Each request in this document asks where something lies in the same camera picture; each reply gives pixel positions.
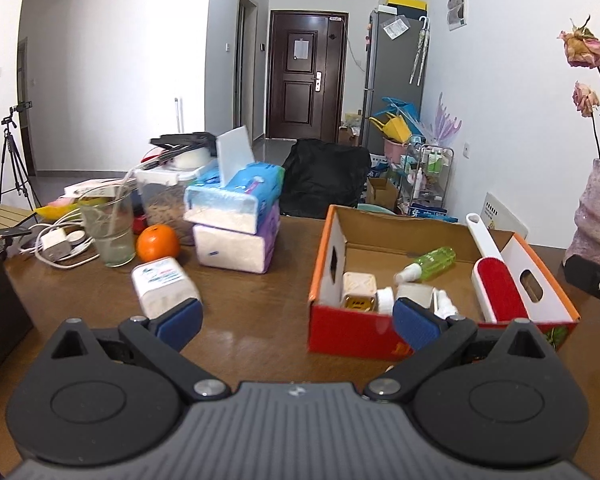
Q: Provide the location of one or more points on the small red object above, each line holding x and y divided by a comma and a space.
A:
140, 223

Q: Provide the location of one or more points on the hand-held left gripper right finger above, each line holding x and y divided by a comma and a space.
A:
416, 323

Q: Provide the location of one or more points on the grey refrigerator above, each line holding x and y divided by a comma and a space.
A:
392, 75

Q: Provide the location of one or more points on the pink ceramic vase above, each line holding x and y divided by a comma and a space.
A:
597, 210

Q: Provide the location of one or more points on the purple tissue pack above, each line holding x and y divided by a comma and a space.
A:
270, 230

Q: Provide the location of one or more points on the black folded stand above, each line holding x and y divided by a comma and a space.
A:
180, 141

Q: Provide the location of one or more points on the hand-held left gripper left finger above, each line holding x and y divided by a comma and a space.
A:
180, 321

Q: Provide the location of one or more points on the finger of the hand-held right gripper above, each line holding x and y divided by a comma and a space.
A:
592, 280

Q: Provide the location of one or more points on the metal rolling cart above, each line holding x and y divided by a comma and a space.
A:
427, 180

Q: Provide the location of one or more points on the white bowl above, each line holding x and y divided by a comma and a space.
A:
192, 160

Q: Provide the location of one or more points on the blue and yellow dustpans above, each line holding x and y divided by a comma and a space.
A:
397, 120

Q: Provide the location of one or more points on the yellow and black box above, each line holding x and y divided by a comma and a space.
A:
407, 2

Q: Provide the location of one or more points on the white bottle cap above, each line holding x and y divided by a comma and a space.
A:
385, 300

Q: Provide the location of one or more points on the dried pink roses bouquet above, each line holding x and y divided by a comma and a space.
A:
585, 47

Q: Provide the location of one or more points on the green spray bottle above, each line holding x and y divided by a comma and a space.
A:
430, 260

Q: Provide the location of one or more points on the black phone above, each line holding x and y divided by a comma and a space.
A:
11, 231

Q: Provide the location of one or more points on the white sign board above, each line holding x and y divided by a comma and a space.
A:
502, 212

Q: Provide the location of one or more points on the white folded umbrella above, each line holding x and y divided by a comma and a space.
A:
420, 50

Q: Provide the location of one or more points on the white flat box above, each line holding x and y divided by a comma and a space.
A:
92, 188

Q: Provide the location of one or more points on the black camera tripod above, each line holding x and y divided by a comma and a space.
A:
12, 160

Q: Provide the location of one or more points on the white tissue pack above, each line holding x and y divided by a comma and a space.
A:
230, 250

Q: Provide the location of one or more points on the dark brown door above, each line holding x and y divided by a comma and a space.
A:
305, 80

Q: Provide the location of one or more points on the small cardboard box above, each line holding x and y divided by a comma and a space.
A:
382, 194

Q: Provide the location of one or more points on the red and white lint brush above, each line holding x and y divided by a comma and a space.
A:
497, 285

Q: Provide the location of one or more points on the wooden folding stool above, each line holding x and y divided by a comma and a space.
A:
10, 217

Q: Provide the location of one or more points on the clear grain container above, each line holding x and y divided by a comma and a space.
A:
162, 205

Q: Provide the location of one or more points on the pink bucket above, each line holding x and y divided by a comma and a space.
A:
396, 150

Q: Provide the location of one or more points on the yellow packet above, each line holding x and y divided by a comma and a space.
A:
55, 209

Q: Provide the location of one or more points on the drinking glass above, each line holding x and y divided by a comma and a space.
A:
110, 235

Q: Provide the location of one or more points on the blue tissue pack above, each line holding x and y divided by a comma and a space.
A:
240, 190

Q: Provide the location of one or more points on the small white bottle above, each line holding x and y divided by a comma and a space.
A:
442, 302

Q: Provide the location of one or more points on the orange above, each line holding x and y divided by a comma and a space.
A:
157, 244

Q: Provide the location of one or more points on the clear plastic pouch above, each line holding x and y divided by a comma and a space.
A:
396, 27

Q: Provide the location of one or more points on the red cardboard box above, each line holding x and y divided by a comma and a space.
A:
350, 330

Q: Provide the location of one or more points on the white charger cube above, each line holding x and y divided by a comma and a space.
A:
359, 287

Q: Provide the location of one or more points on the black paper bag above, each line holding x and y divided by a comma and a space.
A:
0, 310

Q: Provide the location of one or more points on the cotton swab box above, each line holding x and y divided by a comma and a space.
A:
162, 282

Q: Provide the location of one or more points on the purple lavender bunch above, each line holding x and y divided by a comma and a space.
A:
442, 120

